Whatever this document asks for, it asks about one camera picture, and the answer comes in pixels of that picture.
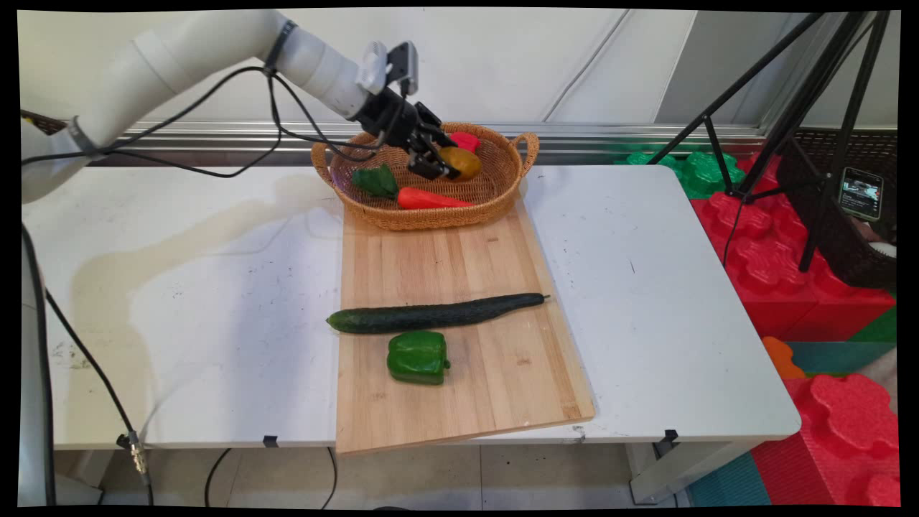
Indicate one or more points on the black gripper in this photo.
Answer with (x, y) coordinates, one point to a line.
(388, 115)

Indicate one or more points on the green toy bell pepper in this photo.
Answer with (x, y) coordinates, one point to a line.
(418, 357)

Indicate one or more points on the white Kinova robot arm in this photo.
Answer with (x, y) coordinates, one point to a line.
(201, 43)

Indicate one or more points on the red toy bell pepper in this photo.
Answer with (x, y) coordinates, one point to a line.
(467, 141)

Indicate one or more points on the orange toy carrot green leaves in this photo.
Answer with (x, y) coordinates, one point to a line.
(431, 199)

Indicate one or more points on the long dark green cucumber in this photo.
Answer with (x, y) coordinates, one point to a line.
(431, 314)

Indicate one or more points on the wooden cutting board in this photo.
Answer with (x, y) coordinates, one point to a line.
(495, 373)

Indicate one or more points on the green foam block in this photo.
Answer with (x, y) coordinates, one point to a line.
(700, 172)

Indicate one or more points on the small black table clip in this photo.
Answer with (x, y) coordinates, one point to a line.
(270, 440)
(670, 435)

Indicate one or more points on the large red foam block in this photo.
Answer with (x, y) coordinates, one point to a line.
(768, 273)

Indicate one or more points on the black tripod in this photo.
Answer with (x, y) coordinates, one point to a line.
(804, 100)

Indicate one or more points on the orange foam piece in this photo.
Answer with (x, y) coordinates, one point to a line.
(779, 355)

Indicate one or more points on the white table leg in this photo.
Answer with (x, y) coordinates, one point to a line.
(675, 470)

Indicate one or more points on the smartphone with lit screen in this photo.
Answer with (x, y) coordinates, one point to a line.
(860, 194)

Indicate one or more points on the teal foam mat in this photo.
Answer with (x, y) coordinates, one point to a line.
(833, 357)

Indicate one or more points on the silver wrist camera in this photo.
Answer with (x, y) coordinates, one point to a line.
(402, 64)

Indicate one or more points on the aluminium wall rail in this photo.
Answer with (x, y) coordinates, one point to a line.
(610, 136)

